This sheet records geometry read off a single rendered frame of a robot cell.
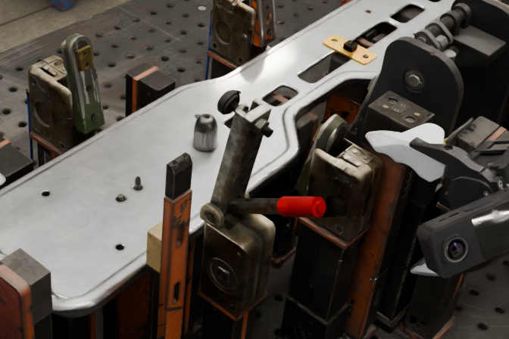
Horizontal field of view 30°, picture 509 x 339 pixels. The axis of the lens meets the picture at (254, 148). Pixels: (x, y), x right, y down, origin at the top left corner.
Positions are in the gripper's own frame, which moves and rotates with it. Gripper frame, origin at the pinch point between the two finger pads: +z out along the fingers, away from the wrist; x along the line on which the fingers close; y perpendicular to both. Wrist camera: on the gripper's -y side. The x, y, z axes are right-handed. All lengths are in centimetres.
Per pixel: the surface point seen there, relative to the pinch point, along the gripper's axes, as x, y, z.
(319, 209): 0.0, -0.5, 8.0
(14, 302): 8.1, -32.1, 14.2
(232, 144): 8.4, -1.8, 15.7
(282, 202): 0.8, -0.7, 12.9
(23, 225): 4.9, -14.5, 41.9
